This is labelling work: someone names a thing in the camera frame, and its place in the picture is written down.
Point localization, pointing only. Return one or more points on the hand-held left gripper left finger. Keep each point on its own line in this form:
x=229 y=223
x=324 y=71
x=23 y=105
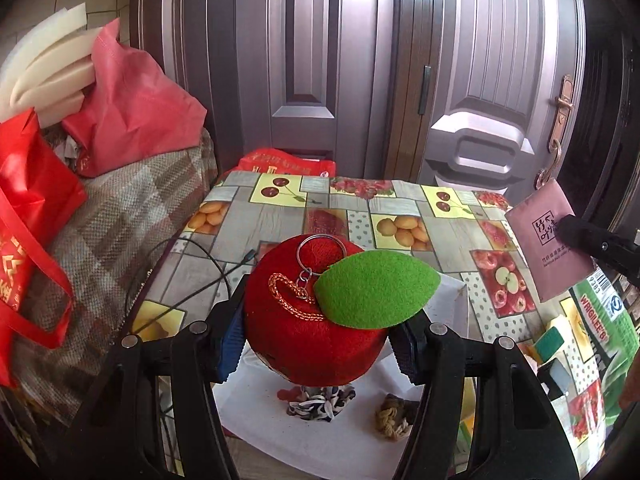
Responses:
x=231 y=345

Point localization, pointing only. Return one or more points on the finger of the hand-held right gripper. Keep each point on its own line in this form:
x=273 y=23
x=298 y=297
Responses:
x=580 y=232

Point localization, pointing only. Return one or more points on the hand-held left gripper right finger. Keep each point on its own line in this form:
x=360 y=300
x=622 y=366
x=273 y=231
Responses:
x=402 y=355

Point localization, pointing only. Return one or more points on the pink pouch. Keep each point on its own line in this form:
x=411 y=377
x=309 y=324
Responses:
x=540 y=240

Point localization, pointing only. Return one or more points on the red plush apple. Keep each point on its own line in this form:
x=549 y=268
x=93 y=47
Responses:
x=300 y=340

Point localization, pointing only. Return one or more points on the beige braided knot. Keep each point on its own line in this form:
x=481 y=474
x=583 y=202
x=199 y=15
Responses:
x=395 y=417

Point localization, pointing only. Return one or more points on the black white braided knot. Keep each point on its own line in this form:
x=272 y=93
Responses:
x=317 y=402

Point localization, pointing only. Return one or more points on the green Wrigley's gum packet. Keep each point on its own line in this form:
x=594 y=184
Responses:
x=615 y=330

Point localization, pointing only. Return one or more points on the green yellow scouring sponge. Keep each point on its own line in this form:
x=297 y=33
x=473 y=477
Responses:
x=550 y=341

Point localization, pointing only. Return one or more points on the fruit print tablecloth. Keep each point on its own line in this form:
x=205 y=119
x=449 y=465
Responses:
x=415 y=200

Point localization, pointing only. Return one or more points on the red flat packet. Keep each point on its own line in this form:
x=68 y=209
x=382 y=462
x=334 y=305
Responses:
x=285 y=162

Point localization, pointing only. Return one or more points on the purple embossed metal door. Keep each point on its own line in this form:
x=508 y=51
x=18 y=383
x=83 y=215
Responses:
x=490 y=50

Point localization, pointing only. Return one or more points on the red gold print bag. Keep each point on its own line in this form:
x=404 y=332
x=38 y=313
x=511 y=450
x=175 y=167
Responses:
x=35 y=185

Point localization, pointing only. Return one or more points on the pink red nonwoven bag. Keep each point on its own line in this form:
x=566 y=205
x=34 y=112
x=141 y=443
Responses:
x=135 y=110

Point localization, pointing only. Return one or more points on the purple panelled door leaf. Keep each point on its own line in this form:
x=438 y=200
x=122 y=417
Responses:
x=300 y=35

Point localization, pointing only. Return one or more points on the stack of white foam strips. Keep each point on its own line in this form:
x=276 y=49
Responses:
x=45 y=70

